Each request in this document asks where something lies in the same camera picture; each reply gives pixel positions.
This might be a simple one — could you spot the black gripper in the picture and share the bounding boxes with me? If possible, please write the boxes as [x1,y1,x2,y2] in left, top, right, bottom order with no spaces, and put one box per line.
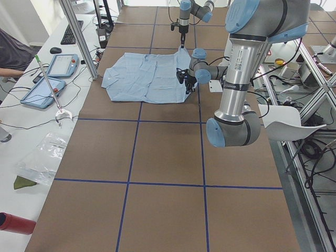
[180,26,188,49]
[185,76,196,95]

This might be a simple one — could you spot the light blue button-up shirt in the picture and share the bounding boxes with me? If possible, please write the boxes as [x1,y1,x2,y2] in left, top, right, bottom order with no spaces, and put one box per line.
[101,48,191,104]

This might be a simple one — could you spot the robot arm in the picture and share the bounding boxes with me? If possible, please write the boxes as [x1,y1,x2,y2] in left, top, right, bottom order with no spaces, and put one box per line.
[176,0,215,48]
[187,1,310,147]

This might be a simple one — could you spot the black monitor stand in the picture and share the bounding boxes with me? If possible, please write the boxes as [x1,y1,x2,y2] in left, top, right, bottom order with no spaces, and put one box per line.
[93,0,116,29]

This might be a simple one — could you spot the black computer keyboard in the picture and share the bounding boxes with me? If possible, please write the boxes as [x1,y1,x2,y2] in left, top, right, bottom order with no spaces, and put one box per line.
[60,25,76,45]

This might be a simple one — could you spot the far blue teach pendant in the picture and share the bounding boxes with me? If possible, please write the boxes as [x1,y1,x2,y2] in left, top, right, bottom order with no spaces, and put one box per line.
[47,54,79,78]

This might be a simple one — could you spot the blue teach pendant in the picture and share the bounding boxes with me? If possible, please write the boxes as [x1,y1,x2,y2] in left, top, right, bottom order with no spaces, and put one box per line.
[20,77,66,109]
[47,54,79,78]

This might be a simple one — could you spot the reacher grabber stick tool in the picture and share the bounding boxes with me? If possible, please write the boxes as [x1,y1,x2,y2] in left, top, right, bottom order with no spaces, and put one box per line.
[35,55,73,126]

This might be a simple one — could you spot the black computer mouse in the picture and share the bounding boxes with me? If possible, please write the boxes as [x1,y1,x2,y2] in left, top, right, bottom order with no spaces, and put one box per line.
[49,47,62,54]

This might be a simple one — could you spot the near blue teach pendant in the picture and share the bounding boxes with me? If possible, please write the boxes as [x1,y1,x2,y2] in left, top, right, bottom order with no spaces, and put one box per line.
[20,77,66,109]

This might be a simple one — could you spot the seated person in grey shirt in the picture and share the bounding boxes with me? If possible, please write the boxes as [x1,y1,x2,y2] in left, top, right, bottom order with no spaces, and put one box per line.
[1,29,39,79]

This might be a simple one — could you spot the clear plastic bag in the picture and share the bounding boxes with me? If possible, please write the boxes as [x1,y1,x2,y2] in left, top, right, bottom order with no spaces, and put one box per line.
[16,132,70,186]

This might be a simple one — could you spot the green cloth piece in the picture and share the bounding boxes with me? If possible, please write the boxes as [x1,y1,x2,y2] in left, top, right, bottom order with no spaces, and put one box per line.
[13,175,37,190]

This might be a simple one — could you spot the red cylindrical bottle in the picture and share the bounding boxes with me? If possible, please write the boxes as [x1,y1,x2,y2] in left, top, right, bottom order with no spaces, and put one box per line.
[1,213,36,235]

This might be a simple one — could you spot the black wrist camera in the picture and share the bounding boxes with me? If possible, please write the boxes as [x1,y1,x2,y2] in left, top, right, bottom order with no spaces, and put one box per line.
[171,22,180,31]
[176,68,187,84]

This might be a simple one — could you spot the white camera mast pedestal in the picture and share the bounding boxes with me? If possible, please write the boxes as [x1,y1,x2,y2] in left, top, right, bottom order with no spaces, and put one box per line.
[208,80,223,92]

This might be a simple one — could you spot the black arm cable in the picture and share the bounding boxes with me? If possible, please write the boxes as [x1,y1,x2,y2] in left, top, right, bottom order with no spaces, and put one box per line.
[204,36,305,119]

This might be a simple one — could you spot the aluminium frame post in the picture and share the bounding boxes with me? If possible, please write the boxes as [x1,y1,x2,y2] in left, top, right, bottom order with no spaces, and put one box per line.
[59,0,98,80]

